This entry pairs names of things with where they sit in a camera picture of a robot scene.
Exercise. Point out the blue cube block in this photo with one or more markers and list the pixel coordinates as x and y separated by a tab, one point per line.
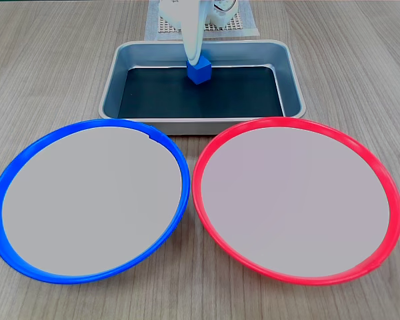
200	71

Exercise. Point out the black tray liner mat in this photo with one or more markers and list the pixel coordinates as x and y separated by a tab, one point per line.
173	96

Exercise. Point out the silver metal tray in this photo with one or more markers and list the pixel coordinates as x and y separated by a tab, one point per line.
291	83

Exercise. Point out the red rimmed white dish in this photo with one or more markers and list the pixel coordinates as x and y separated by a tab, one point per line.
293	200

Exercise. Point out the blue rimmed white dish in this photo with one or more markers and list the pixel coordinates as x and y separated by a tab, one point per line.
86	200

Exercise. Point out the translucent white sheet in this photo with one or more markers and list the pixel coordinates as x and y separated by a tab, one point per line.
251	20

